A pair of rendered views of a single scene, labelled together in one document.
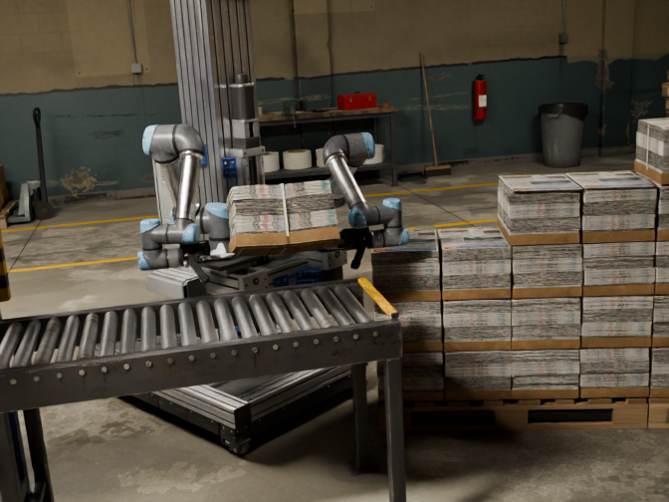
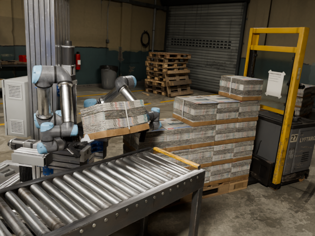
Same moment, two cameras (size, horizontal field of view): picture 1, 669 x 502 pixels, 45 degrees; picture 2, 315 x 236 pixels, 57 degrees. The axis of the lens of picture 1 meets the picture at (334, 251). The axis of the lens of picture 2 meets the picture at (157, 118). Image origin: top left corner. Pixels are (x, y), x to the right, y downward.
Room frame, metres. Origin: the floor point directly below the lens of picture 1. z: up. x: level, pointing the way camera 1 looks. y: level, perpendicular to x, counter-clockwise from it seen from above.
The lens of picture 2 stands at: (1.19, 1.08, 1.60)
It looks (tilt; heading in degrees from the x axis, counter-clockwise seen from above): 15 degrees down; 326
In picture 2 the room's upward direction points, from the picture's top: 4 degrees clockwise
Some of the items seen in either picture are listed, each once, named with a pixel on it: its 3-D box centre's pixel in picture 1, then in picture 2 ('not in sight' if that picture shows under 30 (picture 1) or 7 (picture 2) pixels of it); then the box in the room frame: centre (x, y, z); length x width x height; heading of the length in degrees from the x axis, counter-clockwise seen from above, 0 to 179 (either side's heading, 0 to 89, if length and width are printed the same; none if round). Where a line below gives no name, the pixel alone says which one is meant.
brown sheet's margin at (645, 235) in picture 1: (606, 226); (215, 116); (3.36, -1.17, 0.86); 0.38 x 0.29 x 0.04; 176
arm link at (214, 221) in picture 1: (219, 219); (63, 119); (3.35, 0.48, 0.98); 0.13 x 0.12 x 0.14; 79
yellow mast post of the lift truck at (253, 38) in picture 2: not in sight; (244, 98); (3.61, -1.93, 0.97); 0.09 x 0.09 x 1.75; 85
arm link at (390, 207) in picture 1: (388, 213); (154, 114); (3.15, -0.23, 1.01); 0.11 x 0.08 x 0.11; 112
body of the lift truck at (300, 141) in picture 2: not in sight; (277, 145); (3.25, -2.27, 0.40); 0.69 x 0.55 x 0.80; 175
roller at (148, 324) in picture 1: (148, 333); (75, 196); (2.56, 0.64, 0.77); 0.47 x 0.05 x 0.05; 12
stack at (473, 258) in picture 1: (506, 326); (179, 159); (3.40, -0.75, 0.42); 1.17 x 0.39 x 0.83; 85
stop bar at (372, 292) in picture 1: (377, 296); (175, 157); (2.71, -0.14, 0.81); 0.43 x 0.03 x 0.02; 12
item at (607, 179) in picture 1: (607, 179); (218, 98); (3.34, -1.16, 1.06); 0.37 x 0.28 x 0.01; 176
